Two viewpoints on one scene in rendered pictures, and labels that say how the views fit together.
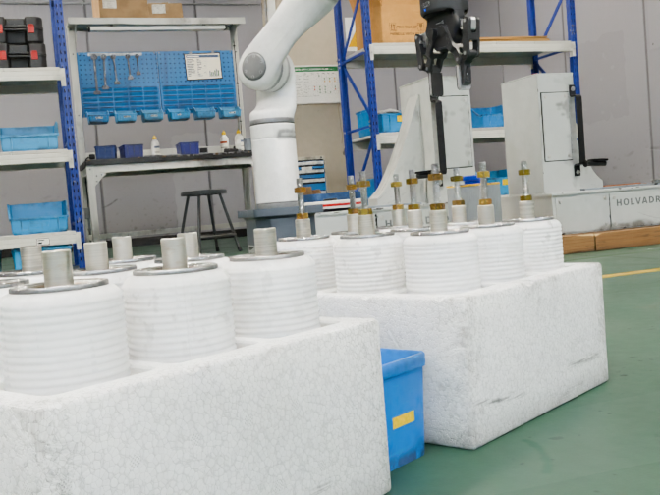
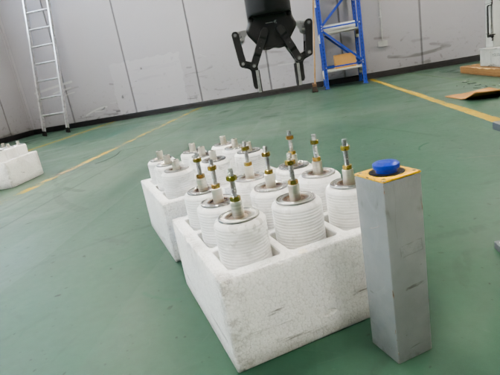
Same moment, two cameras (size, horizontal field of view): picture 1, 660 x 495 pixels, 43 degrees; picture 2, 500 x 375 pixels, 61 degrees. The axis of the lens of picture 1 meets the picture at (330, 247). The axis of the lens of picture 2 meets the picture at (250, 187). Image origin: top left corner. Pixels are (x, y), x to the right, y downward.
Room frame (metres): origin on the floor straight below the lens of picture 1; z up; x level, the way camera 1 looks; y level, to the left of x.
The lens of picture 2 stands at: (1.63, -0.91, 0.50)
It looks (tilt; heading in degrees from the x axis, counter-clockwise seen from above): 16 degrees down; 120
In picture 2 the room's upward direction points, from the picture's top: 10 degrees counter-clockwise
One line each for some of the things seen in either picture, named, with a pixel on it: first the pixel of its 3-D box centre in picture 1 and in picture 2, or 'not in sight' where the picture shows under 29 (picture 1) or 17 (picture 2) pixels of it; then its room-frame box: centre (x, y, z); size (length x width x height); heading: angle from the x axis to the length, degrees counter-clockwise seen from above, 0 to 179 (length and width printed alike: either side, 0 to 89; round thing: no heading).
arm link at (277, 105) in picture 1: (269, 88); not in sight; (1.75, 0.10, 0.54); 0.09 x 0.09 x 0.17; 66
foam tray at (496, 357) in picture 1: (424, 338); (281, 254); (1.24, -0.13, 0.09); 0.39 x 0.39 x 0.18; 49
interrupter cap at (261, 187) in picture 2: (415, 230); (271, 186); (1.24, -0.13, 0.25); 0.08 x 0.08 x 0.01
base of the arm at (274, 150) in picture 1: (275, 166); not in sight; (1.75, 0.10, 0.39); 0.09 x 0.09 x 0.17; 20
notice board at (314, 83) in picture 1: (314, 84); not in sight; (7.69, 0.02, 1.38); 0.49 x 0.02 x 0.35; 110
